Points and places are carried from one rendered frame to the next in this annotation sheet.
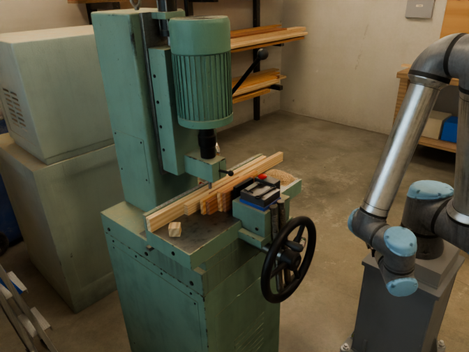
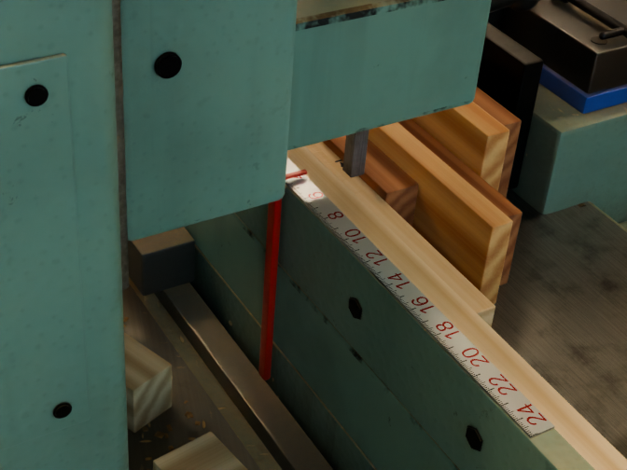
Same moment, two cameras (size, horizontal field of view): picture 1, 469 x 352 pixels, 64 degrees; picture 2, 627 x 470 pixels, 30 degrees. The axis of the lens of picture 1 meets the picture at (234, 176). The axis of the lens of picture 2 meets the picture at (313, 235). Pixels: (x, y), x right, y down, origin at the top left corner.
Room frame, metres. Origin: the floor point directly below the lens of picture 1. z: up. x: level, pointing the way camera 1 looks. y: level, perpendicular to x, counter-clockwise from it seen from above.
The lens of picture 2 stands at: (1.04, 0.62, 1.31)
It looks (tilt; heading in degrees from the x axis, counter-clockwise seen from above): 36 degrees down; 285
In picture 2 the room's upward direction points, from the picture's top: 5 degrees clockwise
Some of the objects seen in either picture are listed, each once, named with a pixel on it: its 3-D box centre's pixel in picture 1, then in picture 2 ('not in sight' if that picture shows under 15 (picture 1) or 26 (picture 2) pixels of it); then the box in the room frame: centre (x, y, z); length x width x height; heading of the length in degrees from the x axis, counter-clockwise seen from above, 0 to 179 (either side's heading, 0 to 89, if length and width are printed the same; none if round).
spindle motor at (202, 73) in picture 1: (202, 72); not in sight; (1.16, 0.09, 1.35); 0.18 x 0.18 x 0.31
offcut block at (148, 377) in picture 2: not in sight; (128, 381); (1.27, 0.16, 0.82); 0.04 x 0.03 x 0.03; 158
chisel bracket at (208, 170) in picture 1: (205, 166); (331, 52); (1.18, 0.10, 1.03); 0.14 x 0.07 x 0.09; 48
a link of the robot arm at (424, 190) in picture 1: (428, 206); not in sight; (1.22, -0.74, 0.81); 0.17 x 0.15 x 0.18; 26
